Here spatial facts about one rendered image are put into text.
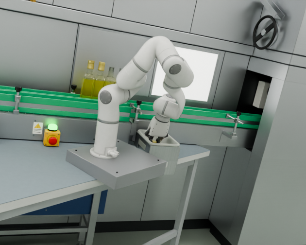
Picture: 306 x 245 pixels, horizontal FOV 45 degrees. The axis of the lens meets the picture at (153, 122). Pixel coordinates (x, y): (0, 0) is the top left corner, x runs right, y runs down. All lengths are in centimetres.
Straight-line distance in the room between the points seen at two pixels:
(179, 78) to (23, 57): 94
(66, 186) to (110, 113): 35
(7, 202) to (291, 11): 182
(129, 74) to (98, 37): 65
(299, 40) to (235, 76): 49
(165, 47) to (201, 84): 94
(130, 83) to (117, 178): 38
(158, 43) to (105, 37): 66
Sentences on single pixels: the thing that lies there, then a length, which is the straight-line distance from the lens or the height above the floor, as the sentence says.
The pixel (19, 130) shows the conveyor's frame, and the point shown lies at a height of 80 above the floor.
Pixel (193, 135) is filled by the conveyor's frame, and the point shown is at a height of 81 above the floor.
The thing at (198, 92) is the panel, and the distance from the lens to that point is 238.
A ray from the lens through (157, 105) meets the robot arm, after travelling 174.
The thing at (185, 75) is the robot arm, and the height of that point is 123.
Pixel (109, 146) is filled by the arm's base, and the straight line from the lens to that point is 160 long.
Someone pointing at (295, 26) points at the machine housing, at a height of 155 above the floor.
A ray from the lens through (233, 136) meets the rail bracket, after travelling 225.
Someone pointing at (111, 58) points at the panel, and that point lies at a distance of 213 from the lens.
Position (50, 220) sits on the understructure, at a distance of 245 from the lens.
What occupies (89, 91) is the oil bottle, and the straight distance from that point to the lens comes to 198.
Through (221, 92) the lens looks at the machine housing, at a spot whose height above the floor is 106.
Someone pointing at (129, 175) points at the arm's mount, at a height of 80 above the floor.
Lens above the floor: 139
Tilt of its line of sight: 14 degrees down
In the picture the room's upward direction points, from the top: 11 degrees clockwise
